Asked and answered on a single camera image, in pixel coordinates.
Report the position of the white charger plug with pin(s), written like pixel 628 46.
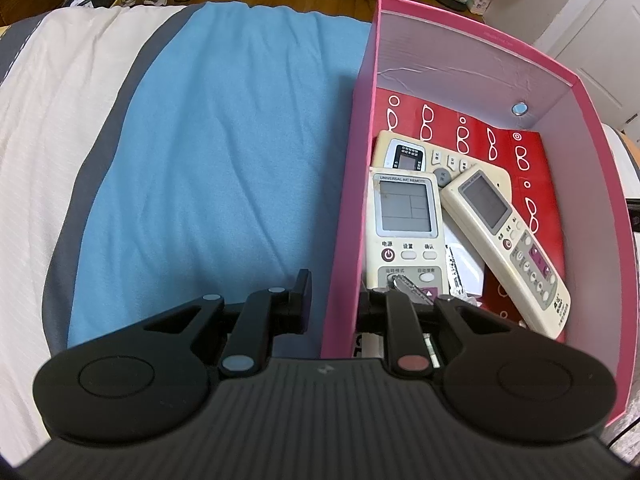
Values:
pixel 465 265

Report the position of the white door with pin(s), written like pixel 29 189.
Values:
pixel 595 20

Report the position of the round metal box button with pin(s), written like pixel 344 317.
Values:
pixel 520 109

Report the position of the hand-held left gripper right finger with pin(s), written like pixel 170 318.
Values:
pixel 364 310

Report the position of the white printed label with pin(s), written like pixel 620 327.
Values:
pixel 367 346

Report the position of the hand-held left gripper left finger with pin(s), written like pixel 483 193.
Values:
pixel 305 305

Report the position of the pink cardboard box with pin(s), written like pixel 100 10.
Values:
pixel 350 200

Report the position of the cream remote with black display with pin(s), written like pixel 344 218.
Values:
pixel 407 152

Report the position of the cream remote with pink buttons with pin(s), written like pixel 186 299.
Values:
pixel 520 250

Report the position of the red bag with glasses print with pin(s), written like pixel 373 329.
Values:
pixel 530 195

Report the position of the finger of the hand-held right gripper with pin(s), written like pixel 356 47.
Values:
pixel 636 216

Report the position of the tan cushion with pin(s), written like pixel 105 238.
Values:
pixel 625 142

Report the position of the silver metal key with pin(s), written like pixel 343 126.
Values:
pixel 410 290

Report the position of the cream remote with large screen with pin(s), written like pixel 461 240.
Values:
pixel 402 250

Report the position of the blue grey white bed sheet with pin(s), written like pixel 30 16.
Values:
pixel 210 160

